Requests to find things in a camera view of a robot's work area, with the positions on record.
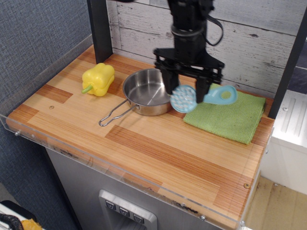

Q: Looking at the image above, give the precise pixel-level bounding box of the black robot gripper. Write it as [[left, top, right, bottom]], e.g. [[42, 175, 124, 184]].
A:
[[153, 32, 224, 104]]

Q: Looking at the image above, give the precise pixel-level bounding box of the light blue dish brush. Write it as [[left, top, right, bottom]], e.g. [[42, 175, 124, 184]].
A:
[[170, 85, 238, 114]]

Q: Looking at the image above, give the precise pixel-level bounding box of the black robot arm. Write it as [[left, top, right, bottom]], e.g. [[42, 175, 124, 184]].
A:
[[153, 0, 224, 103]]

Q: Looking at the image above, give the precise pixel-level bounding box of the green folded cloth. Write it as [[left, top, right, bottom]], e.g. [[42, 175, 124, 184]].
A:
[[183, 92, 266, 144]]

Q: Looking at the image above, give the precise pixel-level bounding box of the stainless steel pan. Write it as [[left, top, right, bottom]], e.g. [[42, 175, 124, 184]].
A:
[[98, 69, 172, 127]]

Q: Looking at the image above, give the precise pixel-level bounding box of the yellow toy bell pepper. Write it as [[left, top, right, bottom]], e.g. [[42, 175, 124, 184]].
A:
[[82, 63, 115, 97]]

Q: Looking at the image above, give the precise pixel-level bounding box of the white side cabinet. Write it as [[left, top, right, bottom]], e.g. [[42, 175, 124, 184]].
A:
[[260, 90, 307, 194]]

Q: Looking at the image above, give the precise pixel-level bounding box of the silver cabinet button panel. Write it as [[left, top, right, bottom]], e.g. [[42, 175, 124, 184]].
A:
[[99, 189, 158, 230]]

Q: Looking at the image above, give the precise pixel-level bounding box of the grey metal cabinet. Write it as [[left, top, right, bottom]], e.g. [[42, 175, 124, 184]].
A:
[[45, 146, 216, 230]]

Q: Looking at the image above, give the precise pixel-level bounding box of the clear acrylic table guard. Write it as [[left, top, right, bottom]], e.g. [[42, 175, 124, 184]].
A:
[[2, 47, 273, 230]]

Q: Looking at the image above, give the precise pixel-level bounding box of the black yellow bag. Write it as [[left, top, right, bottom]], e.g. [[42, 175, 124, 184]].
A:
[[0, 200, 44, 230]]

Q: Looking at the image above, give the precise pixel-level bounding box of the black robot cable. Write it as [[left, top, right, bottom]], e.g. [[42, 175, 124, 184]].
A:
[[205, 14, 224, 46]]

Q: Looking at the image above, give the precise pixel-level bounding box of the dark right vertical post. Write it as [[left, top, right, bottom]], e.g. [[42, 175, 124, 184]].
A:
[[268, 9, 307, 119]]

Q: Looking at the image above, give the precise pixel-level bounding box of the dark vertical post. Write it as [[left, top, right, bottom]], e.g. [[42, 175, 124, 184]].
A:
[[268, 9, 307, 119], [87, 0, 113, 64]]

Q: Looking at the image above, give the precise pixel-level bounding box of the dark left vertical post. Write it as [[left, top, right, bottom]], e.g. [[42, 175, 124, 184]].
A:
[[87, 0, 113, 64]]

